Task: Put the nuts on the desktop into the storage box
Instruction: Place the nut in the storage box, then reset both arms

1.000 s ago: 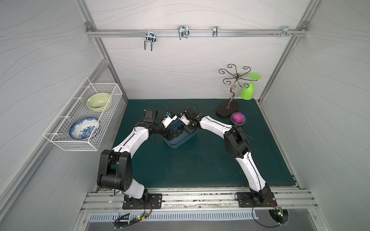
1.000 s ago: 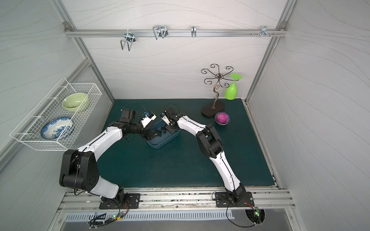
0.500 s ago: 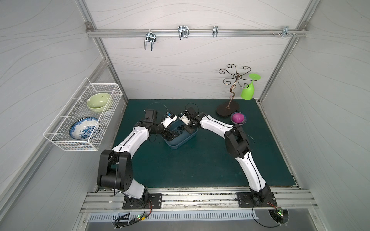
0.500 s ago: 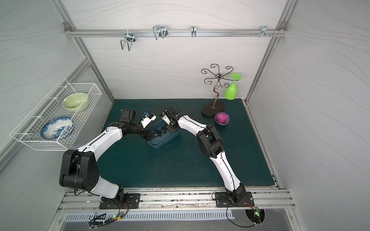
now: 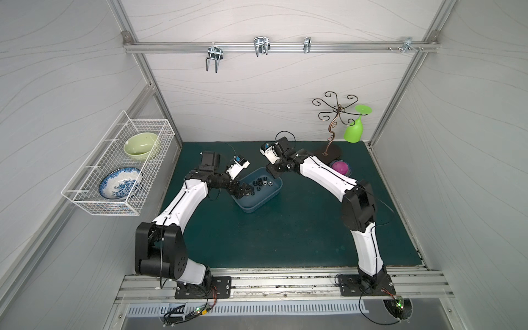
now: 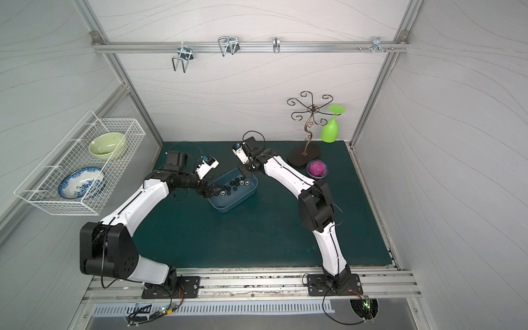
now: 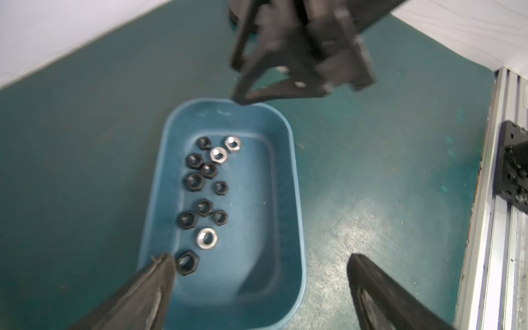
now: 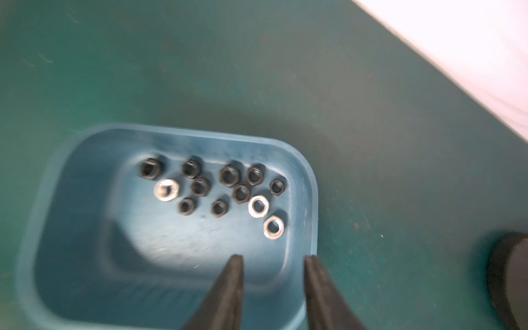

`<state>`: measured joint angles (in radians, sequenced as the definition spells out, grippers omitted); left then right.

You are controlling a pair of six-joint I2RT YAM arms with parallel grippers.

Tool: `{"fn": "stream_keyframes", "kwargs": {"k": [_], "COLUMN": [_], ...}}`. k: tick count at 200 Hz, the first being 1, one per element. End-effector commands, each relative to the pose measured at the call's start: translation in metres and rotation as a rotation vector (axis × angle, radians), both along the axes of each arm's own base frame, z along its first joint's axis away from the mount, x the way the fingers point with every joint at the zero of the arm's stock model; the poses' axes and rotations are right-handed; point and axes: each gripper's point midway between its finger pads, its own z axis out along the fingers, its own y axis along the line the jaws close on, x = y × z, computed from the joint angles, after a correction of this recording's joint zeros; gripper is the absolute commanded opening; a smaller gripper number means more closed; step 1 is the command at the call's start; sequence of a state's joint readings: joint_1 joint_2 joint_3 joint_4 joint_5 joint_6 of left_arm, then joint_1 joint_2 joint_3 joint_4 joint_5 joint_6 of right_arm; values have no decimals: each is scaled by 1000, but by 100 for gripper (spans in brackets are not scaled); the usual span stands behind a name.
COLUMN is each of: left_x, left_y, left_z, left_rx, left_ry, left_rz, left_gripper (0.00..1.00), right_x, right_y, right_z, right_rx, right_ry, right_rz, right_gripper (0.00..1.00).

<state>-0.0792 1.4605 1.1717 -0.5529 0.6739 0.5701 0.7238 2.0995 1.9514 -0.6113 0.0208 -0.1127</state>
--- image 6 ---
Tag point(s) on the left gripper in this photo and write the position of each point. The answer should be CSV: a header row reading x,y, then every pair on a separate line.
x,y
207,188

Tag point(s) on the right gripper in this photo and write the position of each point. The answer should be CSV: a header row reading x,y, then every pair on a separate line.
x,y
249,163

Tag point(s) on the blue plastic storage box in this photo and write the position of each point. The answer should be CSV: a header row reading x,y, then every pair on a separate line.
x,y
224,204

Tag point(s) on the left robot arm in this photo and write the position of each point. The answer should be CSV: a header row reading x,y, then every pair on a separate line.
x,y
107,248

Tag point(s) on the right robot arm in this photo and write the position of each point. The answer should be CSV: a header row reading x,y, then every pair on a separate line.
x,y
316,205

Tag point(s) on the dark metal jewelry stand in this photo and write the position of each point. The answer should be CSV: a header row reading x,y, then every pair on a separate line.
x,y
311,115

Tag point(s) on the purple ball in bowl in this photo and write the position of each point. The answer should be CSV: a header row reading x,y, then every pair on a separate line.
x,y
317,169

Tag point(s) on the green table mat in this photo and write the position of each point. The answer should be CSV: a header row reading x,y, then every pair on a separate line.
x,y
185,231

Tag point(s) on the green plastic goblet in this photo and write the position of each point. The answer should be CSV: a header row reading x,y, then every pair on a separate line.
x,y
330,131

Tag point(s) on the green ceramic bowl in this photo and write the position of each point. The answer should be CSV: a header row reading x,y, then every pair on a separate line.
x,y
109,146

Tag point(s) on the metal hook centre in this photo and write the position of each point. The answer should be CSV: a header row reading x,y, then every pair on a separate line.
x,y
228,45

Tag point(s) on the blue white patterned bowl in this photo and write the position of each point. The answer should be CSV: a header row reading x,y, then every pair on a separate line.
x,y
84,183

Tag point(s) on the small metal hook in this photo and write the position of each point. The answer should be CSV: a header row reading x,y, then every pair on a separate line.
x,y
276,45

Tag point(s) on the metal double hook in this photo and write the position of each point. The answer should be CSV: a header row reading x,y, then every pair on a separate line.
x,y
183,58

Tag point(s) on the metal hook right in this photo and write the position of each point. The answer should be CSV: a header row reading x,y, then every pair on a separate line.
x,y
376,47

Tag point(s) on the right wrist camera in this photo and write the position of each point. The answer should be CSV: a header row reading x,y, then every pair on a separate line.
x,y
238,150

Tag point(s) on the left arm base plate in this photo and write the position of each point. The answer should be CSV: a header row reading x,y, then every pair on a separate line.
x,y
184,287

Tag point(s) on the white wire basket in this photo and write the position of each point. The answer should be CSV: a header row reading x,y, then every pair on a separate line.
x,y
40,188

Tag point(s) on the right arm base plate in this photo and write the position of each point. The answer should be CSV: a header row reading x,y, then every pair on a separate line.
x,y
319,286

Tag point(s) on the aluminium front rail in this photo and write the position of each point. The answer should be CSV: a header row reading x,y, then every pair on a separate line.
x,y
258,284

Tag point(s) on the aluminium rail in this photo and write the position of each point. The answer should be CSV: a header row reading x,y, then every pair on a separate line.
x,y
258,284
246,47

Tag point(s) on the aluminium top rail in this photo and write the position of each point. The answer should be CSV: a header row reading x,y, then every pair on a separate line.
x,y
246,47

